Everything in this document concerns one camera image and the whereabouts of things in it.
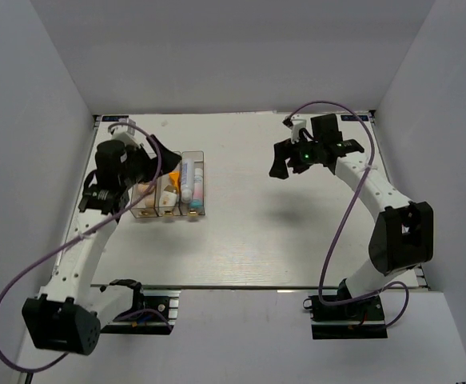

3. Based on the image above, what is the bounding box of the white bottle blue print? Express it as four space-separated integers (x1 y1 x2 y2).
181 158 194 204

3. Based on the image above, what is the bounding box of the round white powder puff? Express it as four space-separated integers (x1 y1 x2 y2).
142 194 156 209

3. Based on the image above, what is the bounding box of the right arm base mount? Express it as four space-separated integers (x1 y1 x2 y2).
302 294 388 340

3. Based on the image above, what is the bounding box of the clear organizer bin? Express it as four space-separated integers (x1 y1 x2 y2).
155 170 181 217
130 182 158 219
179 151 205 218

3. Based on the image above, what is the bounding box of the left clear organizer bin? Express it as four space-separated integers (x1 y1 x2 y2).
130 182 158 219

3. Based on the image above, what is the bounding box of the orange tube white cap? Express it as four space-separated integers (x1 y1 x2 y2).
169 171 181 194

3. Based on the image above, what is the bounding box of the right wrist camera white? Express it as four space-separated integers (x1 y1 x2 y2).
282 115 306 144

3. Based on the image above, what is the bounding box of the middle clear organizer bin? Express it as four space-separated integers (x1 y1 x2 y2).
155 170 181 217

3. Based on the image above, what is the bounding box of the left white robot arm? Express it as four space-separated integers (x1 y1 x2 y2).
22 134 181 355

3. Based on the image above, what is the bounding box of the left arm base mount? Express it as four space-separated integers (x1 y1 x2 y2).
98 279 181 335

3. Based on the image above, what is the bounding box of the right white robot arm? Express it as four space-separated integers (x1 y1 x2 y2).
269 139 434 319

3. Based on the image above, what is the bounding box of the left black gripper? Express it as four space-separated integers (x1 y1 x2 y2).
119 134 181 188

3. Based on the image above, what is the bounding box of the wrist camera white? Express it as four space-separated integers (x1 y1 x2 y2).
107 118 141 148
282 115 306 144

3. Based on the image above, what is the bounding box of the pink teal spray bottle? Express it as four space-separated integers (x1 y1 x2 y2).
189 168 204 212

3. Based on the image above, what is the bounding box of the white bottle brown cap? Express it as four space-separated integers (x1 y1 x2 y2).
159 185 178 210

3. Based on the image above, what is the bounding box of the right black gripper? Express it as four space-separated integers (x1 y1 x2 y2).
269 132 323 180

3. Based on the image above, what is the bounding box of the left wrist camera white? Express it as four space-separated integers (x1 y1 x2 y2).
107 118 141 148

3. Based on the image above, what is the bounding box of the beige makeup sponge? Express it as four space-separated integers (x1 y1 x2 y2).
137 183 149 194

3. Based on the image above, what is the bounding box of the right clear organizer bin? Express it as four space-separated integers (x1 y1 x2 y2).
179 151 205 218

